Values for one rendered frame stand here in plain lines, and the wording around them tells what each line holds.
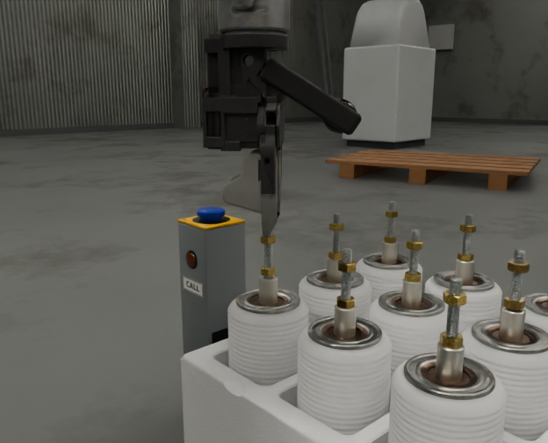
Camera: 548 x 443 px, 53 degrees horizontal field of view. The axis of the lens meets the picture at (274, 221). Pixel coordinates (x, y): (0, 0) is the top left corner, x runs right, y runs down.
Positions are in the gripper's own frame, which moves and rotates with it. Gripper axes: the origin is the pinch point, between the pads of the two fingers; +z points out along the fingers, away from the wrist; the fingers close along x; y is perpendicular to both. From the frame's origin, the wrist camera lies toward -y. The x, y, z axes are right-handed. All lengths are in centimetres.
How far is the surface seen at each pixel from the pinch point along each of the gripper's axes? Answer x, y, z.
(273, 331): 4.5, -0.4, 11.5
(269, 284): 1.0, 0.5, 7.2
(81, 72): -657, 316, -44
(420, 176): -250, -59, 30
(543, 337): 7.8, -27.6, 9.5
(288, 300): -0.1, -1.7, 9.5
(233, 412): 7.6, 3.8, 19.7
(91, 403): -16.3, 31.2, 34.8
